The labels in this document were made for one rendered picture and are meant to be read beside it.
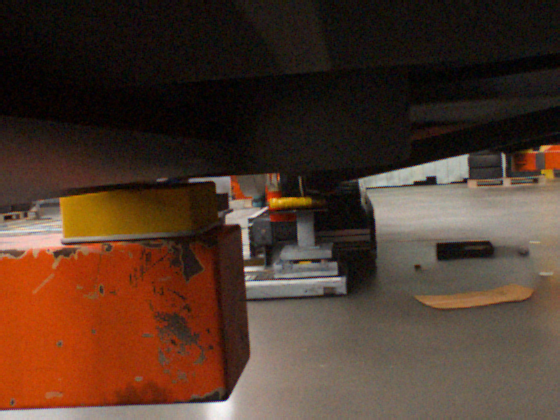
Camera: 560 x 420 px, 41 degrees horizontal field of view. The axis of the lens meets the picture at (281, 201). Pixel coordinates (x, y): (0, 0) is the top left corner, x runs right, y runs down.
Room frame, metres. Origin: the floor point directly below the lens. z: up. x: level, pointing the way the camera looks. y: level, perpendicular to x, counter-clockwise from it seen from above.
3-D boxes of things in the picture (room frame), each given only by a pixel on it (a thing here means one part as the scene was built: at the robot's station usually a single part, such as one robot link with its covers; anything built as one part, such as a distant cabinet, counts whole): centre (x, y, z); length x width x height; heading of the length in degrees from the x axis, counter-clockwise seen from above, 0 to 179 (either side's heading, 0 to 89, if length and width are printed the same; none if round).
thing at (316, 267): (4.48, -0.14, 0.13); 0.50 x 0.36 x 0.10; 174
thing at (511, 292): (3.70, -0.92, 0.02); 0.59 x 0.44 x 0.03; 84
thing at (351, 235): (6.23, -0.31, 0.14); 2.47 x 0.85 x 0.27; 174
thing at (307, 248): (4.52, -0.14, 0.32); 0.40 x 0.30 x 0.28; 174
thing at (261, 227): (4.80, -0.02, 0.26); 0.42 x 0.18 x 0.35; 84
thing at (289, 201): (4.40, -0.06, 0.51); 0.29 x 0.06 x 0.06; 84
